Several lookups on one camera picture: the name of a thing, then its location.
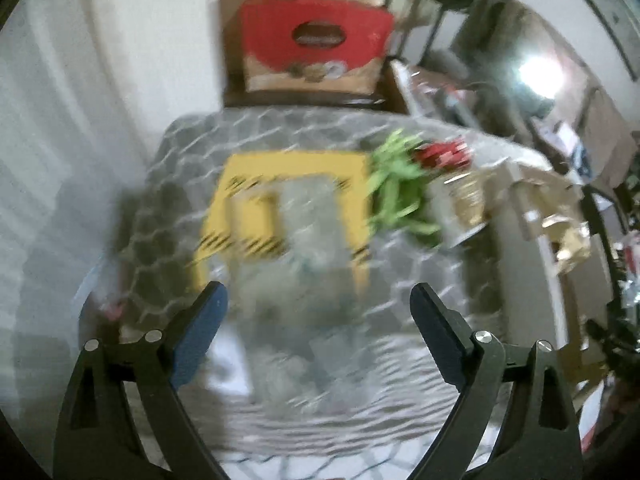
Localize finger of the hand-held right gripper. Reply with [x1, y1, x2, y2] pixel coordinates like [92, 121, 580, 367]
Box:
[585, 316, 640, 361]

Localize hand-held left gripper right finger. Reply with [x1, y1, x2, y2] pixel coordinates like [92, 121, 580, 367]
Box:
[410, 283, 583, 480]

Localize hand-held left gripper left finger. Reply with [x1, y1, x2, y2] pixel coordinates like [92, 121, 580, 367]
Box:
[52, 281, 229, 480]

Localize gold box white label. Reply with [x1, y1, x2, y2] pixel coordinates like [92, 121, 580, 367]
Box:
[434, 170, 490, 248]

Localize cardboard box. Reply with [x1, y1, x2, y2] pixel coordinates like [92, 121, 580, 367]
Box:
[477, 157, 608, 411]

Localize blue-edged face mask pack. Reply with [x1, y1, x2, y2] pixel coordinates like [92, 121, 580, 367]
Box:
[232, 172, 372, 321]

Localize green plastic item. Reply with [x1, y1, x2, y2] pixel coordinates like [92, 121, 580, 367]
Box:
[367, 129, 442, 248]

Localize red packet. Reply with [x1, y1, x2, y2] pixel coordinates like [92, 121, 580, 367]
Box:
[414, 140, 472, 172]

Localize black storage crate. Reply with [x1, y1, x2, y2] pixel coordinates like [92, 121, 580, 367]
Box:
[580, 184, 628, 313]

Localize grey white patterned blanket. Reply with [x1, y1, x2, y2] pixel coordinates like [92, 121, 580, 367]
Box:
[75, 107, 556, 480]

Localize brown sofa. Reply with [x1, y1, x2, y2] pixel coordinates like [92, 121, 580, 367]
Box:
[465, 0, 640, 196]

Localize white curtain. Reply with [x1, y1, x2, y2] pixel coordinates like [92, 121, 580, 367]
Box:
[0, 0, 228, 371]

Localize glowing portable light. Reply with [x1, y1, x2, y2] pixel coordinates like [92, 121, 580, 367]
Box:
[514, 54, 557, 112]

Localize black speaker stand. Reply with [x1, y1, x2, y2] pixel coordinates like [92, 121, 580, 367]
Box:
[417, 2, 446, 66]

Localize red gift bag oval label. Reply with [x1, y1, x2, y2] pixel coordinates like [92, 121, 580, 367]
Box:
[239, 0, 396, 95]

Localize framed wall picture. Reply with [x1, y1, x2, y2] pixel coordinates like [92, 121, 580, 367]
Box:
[550, 0, 640, 81]

